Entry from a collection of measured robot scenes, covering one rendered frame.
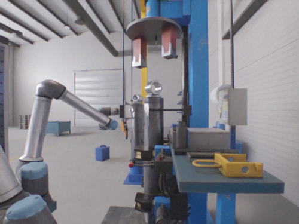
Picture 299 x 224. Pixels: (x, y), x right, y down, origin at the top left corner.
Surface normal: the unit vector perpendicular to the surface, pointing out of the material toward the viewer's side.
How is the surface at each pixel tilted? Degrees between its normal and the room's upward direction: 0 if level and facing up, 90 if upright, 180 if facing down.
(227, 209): 90
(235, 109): 90
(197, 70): 90
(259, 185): 90
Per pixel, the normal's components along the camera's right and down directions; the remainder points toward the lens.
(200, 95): -0.08, 0.01
